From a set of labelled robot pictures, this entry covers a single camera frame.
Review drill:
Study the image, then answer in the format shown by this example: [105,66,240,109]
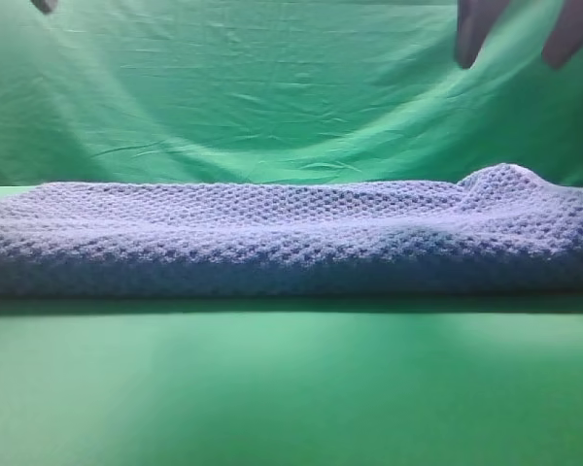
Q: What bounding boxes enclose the green backdrop cloth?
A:
[0,1,583,186]

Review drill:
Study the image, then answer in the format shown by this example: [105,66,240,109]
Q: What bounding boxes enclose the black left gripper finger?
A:
[542,0,583,68]
[455,0,510,70]

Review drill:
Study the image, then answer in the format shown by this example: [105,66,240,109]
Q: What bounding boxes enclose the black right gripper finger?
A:
[31,0,58,15]

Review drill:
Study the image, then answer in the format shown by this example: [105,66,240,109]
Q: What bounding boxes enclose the blue waffle-weave towel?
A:
[0,164,583,297]

